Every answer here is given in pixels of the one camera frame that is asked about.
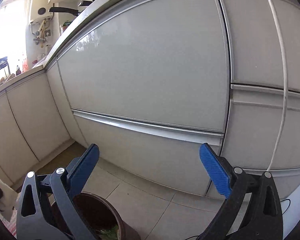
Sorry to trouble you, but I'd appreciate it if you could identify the patterned red green tablecloth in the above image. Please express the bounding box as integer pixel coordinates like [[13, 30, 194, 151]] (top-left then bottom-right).
[[0, 208, 17, 239]]

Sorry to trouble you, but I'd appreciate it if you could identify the blue dish rack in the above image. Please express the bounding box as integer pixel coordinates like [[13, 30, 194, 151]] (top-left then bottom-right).
[[0, 57, 11, 74]]

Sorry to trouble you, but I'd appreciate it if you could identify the white power cable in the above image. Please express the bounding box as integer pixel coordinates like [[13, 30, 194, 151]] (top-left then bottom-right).
[[256, 0, 289, 172]]

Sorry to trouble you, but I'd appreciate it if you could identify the white wall water heater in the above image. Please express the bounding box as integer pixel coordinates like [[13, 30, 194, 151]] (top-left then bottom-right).
[[29, 0, 53, 24]]

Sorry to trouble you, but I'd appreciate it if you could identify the brown round trash bin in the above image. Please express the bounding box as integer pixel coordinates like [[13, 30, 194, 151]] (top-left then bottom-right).
[[39, 191, 141, 239]]

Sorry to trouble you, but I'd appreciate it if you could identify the black frying pan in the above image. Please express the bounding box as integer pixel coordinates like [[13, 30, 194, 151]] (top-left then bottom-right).
[[49, 0, 92, 17]]

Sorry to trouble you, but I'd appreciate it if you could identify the white kitchen cabinet run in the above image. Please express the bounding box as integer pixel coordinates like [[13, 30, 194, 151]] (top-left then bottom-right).
[[0, 0, 300, 198]]

